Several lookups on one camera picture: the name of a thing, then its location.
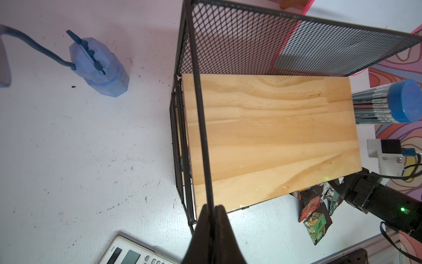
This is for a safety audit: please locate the pink framed whiteboard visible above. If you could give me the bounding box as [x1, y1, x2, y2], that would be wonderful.
[271, 1, 422, 77]

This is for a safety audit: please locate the red tea bag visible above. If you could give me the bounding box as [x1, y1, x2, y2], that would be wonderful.
[299, 196, 322, 222]

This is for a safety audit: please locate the black wire two-tier shelf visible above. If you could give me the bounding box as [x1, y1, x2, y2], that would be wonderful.
[169, 1, 422, 227]

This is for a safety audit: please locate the green label tea bag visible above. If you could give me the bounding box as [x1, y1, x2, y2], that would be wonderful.
[304, 212, 333, 245]

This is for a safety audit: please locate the small orange tea bag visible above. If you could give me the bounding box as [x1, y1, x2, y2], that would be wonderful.
[323, 183, 342, 216]

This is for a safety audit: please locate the blue lidded pencil tube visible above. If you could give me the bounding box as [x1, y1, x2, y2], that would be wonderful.
[353, 80, 422, 124]

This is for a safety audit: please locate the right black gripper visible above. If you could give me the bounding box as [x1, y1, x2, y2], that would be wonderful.
[339, 171, 386, 215]

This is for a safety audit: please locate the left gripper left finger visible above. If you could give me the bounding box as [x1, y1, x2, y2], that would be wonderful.
[181, 205, 214, 264]

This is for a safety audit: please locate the blue faceted holder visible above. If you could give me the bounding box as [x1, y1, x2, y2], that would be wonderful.
[67, 30, 129, 97]

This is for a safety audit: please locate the white scientific calculator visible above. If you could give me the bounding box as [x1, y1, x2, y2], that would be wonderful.
[99, 235, 180, 264]

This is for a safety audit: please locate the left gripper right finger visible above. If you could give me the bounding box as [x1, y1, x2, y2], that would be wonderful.
[213, 205, 246, 264]

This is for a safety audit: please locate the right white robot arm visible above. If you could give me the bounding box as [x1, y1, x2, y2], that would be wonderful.
[329, 168, 422, 246]

